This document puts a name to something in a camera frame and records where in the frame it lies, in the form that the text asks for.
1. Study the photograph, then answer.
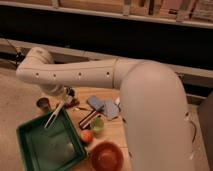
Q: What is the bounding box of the wooden board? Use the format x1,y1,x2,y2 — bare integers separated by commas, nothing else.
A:
22,86,133,171

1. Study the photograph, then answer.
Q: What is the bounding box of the blue sponge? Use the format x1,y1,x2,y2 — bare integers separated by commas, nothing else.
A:
87,96,104,111

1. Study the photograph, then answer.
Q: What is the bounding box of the orange toy fruit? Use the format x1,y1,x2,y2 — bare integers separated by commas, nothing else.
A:
80,129,93,144

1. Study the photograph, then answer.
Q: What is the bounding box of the grey blue cloth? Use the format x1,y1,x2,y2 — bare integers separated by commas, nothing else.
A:
104,100,119,120

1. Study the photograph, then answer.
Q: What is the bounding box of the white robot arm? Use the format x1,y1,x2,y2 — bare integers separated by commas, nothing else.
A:
16,47,195,171

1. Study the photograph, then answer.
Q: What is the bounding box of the small metal cup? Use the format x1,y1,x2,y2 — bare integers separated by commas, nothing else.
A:
36,97,51,113

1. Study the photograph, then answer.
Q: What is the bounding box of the small metal utensil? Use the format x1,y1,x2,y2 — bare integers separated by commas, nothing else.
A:
73,107,91,111

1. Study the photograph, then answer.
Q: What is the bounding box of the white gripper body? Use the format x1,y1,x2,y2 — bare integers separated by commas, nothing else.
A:
52,87,75,104

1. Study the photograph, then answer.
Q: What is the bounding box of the small green cup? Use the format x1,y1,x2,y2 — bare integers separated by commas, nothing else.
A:
90,117,104,134

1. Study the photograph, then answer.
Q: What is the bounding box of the green plastic tray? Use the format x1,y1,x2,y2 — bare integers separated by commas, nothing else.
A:
16,109,87,171

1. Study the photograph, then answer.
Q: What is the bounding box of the red plastic bowl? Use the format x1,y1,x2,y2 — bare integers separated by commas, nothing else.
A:
90,141,124,171

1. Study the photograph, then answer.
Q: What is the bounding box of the dark red grapes toy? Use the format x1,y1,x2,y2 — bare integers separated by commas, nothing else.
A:
65,87,81,109

